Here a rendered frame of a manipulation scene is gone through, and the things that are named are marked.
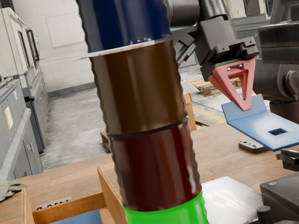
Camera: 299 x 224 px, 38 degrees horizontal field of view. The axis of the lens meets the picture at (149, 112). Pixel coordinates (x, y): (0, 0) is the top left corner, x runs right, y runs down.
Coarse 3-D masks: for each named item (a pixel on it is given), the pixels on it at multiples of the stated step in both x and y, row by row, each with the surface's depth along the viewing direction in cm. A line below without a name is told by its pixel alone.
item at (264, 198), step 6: (264, 198) 44; (264, 204) 45; (270, 204) 44; (276, 204) 42; (276, 210) 43; (282, 210) 41; (288, 210) 40; (276, 216) 43; (282, 216) 42; (288, 216) 41; (294, 216) 40; (276, 222) 43
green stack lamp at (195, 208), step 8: (200, 192) 20; (192, 200) 19; (200, 200) 20; (176, 208) 19; (184, 208) 19; (192, 208) 19; (200, 208) 19; (128, 216) 20; (136, 216) 19; (144, 216) 19; (152, 216) 19; (160, 216) 19; (168, 216) 19; (176, 216) 19; (184, 216) 19; (192, 216) 19; (200, 216) 19
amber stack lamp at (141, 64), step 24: (144, 48) 17; (168, 48) 18; (96, 72) 18; (120, 72) 18; (144, 72) 17; (168, 72) 18; (120, 96) 18; (144, 96) 18; (168, 96) 18; (120, 120) 18; (144, 120) 18; (168, 120) 18
